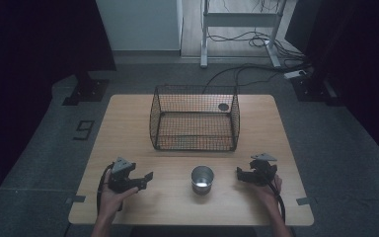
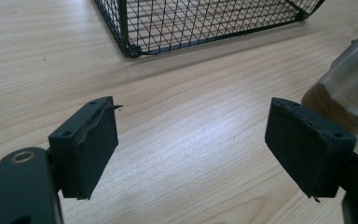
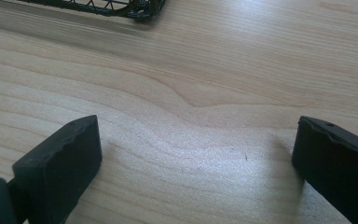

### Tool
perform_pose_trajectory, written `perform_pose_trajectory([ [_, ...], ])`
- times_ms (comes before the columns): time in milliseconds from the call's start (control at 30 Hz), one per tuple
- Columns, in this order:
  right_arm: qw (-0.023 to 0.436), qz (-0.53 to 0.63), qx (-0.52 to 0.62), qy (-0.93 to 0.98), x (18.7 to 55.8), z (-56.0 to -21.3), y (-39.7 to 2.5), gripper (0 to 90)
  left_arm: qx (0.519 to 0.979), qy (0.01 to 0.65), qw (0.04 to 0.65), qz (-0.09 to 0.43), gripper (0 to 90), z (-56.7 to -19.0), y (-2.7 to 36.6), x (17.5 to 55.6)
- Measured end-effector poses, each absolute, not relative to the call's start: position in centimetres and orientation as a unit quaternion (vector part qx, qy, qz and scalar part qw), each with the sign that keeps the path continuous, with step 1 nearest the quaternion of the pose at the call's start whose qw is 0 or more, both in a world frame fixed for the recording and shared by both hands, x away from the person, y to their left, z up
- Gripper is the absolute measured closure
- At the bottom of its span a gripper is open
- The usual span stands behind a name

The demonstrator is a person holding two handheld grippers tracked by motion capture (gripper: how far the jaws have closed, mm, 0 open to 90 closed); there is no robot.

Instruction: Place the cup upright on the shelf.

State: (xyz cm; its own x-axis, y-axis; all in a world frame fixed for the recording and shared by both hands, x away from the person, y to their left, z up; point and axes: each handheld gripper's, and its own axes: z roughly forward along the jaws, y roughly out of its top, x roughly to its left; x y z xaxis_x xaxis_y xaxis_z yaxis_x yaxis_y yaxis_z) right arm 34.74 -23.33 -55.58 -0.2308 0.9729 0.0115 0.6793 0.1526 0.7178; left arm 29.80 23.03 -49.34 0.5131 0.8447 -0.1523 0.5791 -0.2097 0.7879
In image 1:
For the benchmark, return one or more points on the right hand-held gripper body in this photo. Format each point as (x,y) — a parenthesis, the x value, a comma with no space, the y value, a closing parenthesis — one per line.
(264,169)

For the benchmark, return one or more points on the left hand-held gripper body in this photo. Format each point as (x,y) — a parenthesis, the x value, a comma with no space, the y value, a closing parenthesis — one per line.
(121,174)

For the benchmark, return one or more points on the metal cup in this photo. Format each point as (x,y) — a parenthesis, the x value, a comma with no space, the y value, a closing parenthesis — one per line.
(202,179)

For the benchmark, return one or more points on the person's right hand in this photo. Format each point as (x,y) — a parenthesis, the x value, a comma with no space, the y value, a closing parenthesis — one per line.
(269,194)

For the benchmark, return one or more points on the person's left hand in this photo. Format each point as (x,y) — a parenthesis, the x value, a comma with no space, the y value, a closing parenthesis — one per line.
(112,199)

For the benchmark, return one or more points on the grey tape piece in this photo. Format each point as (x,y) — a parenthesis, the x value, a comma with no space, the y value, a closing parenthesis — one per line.
(76,199)
(305,200)

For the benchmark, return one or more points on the black tape floor mark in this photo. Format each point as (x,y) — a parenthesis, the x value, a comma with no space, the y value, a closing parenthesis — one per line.
(85,130)

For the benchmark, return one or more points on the black round table grommet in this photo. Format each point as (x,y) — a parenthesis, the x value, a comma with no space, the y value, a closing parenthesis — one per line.
(223,107)

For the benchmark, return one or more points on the black stand base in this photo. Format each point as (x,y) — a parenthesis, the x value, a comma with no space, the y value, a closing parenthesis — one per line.
(87,90)
(312,89)

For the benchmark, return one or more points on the white power strip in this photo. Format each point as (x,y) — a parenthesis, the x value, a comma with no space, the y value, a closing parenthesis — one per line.
(294,74)

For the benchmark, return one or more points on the white cabinet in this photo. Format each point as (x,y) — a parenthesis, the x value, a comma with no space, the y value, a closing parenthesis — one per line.
(141,23)

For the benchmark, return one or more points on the dark curtain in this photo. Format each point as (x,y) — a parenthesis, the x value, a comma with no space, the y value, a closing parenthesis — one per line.
(29,49)
(358,49)

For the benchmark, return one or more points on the white desk frame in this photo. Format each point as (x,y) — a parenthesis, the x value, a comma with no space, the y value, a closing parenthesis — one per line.
(240,19)

